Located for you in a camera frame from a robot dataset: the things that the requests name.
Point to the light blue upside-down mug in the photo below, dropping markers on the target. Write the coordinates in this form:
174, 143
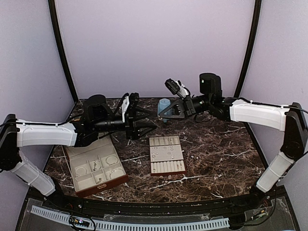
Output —
162, 105

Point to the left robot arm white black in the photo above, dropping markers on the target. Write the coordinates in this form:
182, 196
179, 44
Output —
97, 121

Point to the brown jewelry tray cream lining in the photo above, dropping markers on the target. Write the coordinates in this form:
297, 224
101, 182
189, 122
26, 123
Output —
166, 156

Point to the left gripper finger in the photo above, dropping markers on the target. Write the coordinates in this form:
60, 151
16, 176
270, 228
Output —
140, 113
143, 129

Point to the white slotted cable duct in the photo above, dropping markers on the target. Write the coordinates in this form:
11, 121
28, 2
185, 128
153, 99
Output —
100, 225

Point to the black right corner post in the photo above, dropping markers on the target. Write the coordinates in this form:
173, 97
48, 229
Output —
249, 48

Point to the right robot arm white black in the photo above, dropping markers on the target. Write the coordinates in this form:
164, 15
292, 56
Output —
289, 119

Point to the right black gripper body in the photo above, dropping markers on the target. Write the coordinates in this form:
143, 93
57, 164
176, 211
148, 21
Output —
190, 108

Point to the small circuit board with leds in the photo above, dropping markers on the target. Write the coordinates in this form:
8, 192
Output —
78, 221

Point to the brown jewelry box cream lining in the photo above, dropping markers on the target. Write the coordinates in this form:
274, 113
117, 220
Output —
88, 164

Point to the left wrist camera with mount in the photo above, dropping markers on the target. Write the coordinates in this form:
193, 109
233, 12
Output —
128, 106

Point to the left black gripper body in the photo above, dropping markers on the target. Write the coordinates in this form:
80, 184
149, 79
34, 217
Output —
129, 119

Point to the black front table rail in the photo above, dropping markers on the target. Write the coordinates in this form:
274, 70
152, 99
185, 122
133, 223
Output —
233, 206

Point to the black left corner post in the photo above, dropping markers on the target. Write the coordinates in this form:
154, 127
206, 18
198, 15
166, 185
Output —
61, 51

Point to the black corner post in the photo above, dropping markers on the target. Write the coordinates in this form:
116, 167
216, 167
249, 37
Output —
249, 48
61, 51

